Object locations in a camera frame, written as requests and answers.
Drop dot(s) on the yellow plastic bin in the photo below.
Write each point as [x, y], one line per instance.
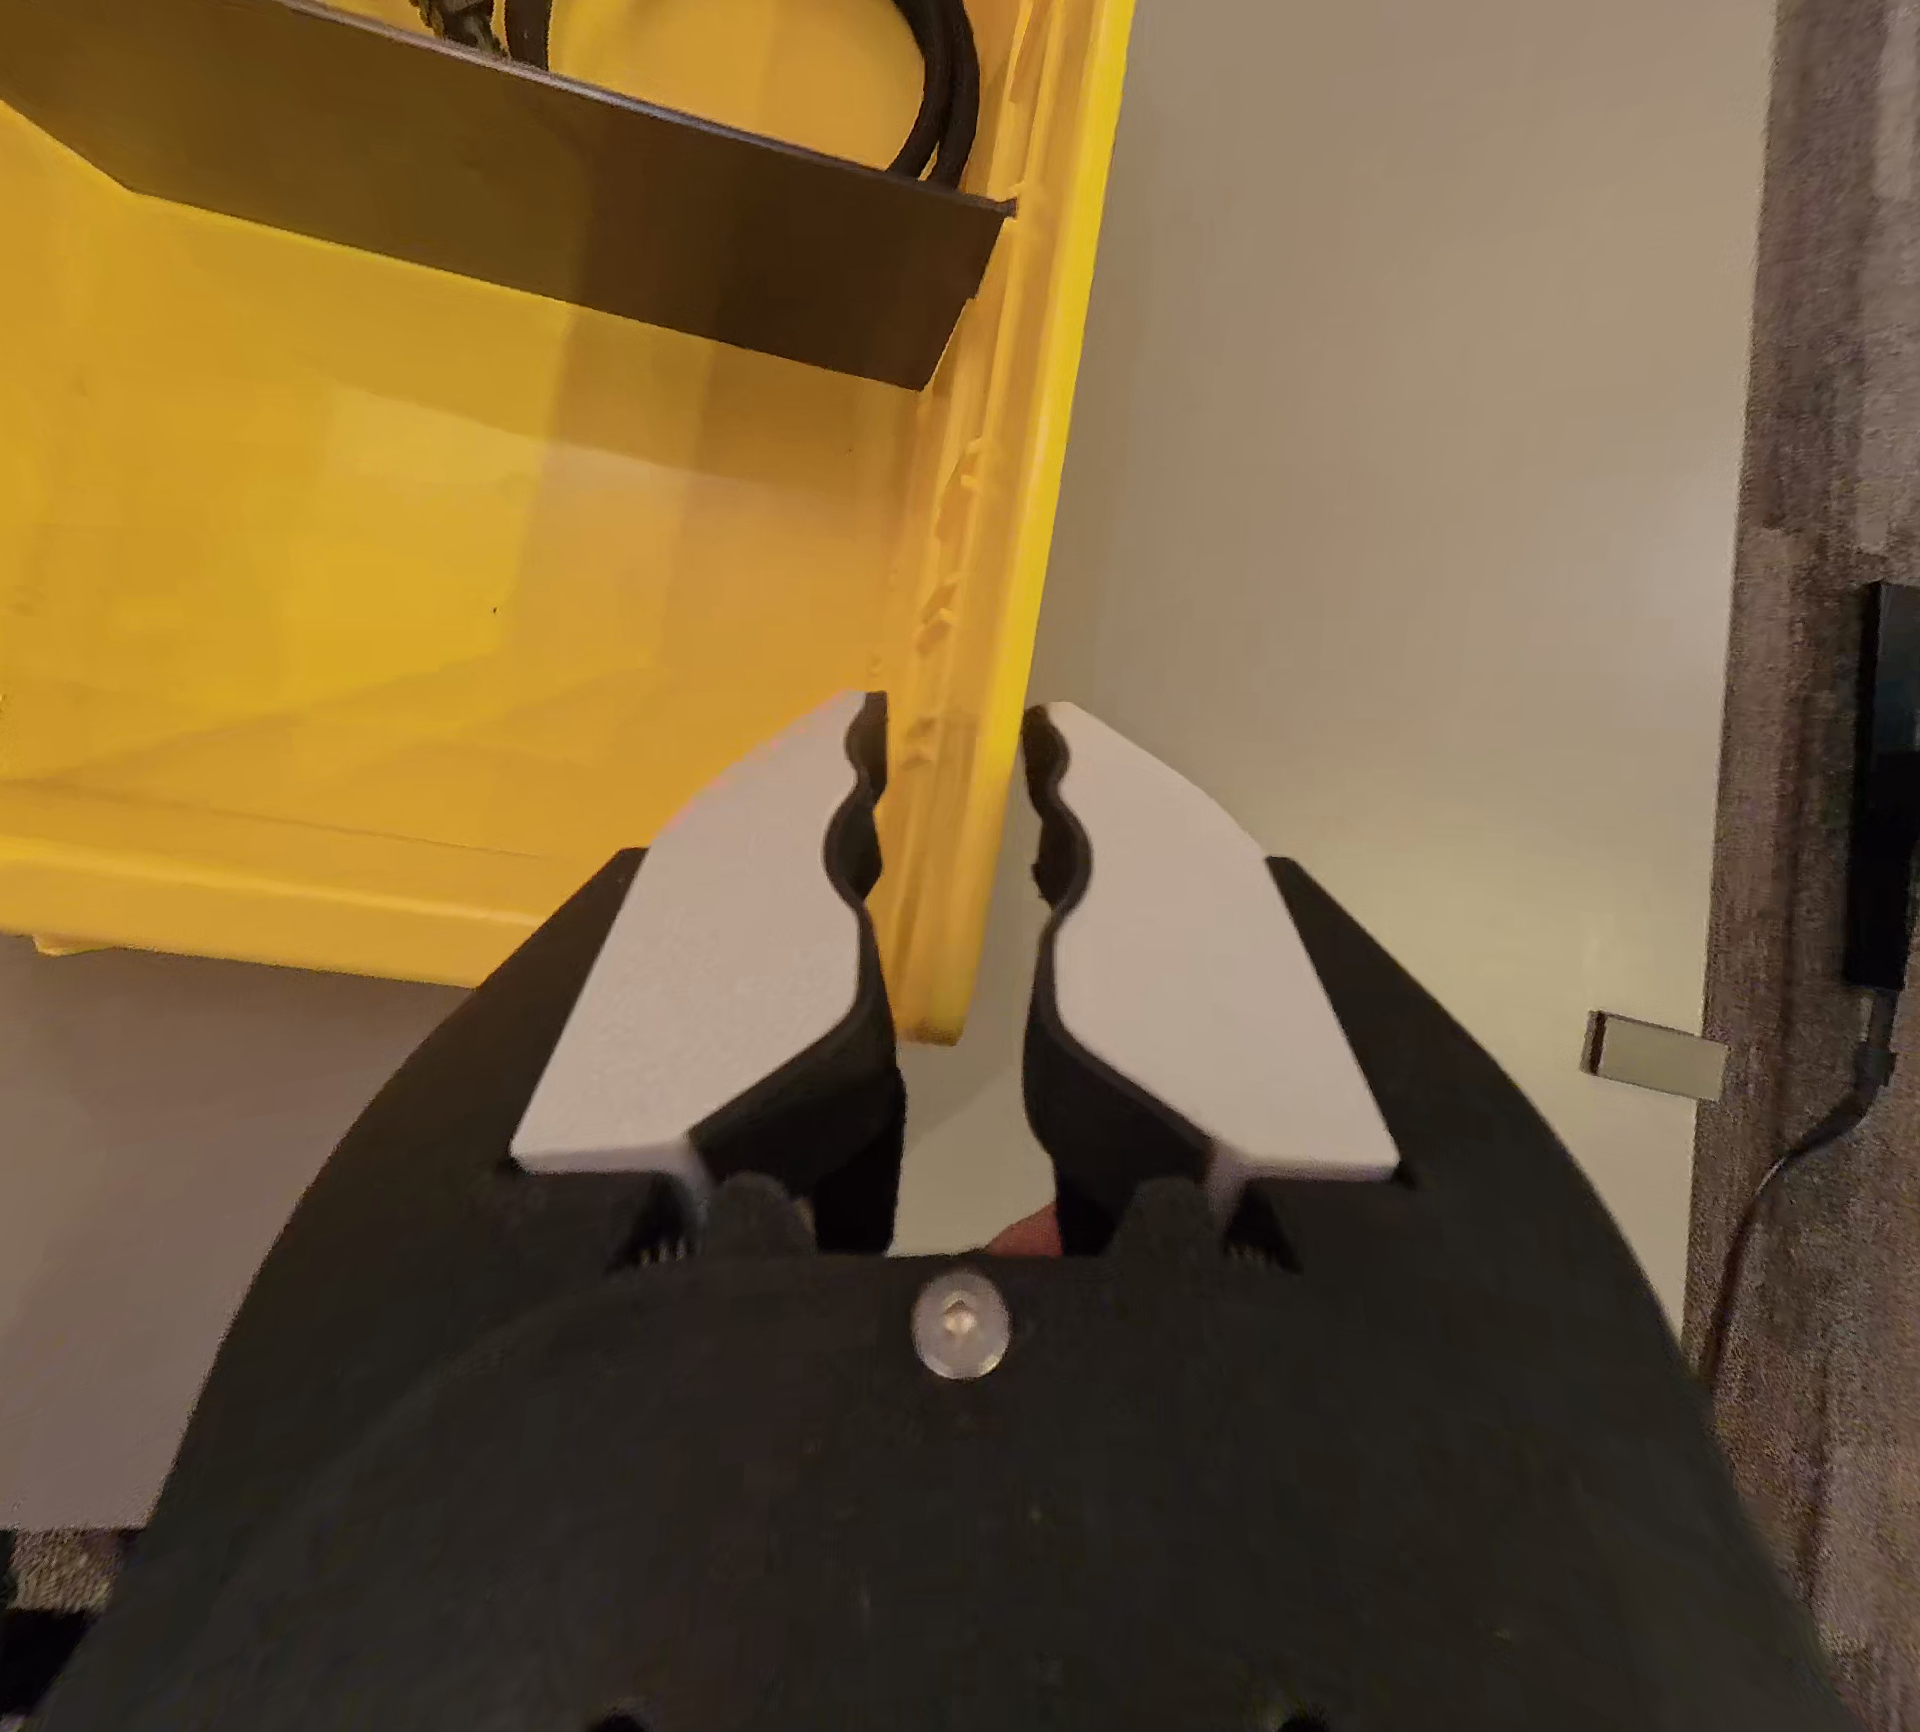
[374, 562]

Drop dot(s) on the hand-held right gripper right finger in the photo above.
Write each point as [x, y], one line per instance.
[1200, 982]

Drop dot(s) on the black power adapter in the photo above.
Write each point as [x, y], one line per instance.
[1887, 786]

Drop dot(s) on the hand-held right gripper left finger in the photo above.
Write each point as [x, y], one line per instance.
[705, 982]

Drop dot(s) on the black divider plate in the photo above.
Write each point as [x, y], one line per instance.
[451, 157]

